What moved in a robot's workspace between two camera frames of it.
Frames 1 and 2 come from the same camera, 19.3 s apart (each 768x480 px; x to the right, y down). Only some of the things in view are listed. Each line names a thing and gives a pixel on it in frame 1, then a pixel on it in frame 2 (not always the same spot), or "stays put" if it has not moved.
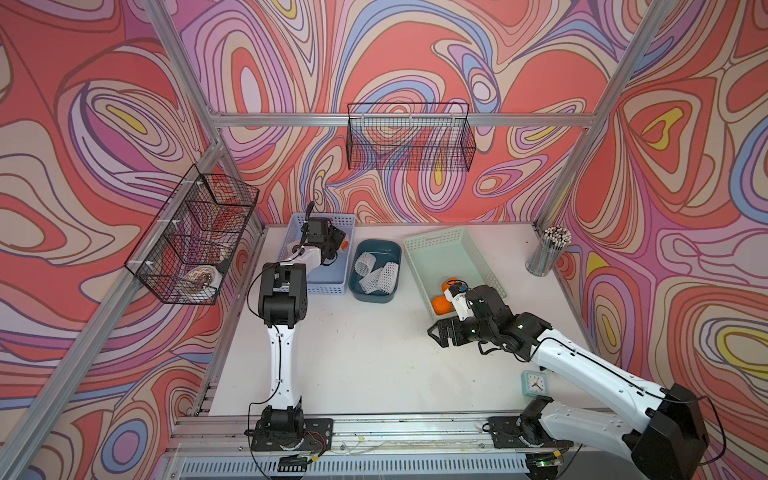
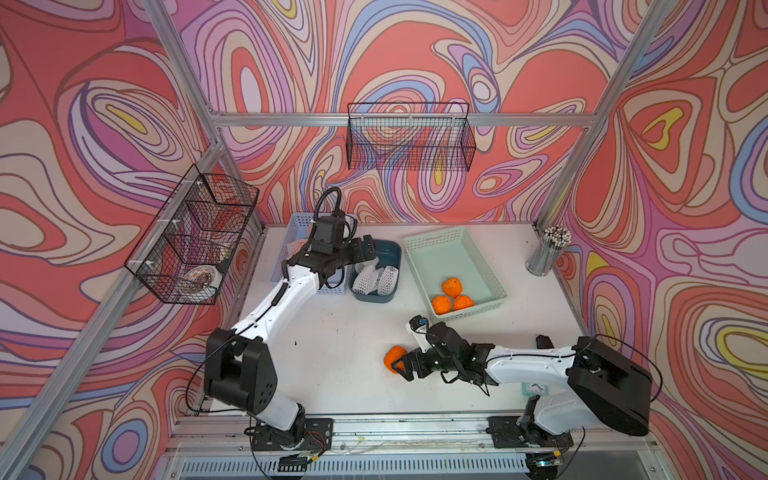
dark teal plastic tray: x=384 y=251 stays put
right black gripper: x=442 y=325 -> x=417 y=357
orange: x=441 y=306 stays put
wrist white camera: x=456 y=294 -> x=418 y=325
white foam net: x=389 y=276 stays put
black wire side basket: x=184 y=255 stays put
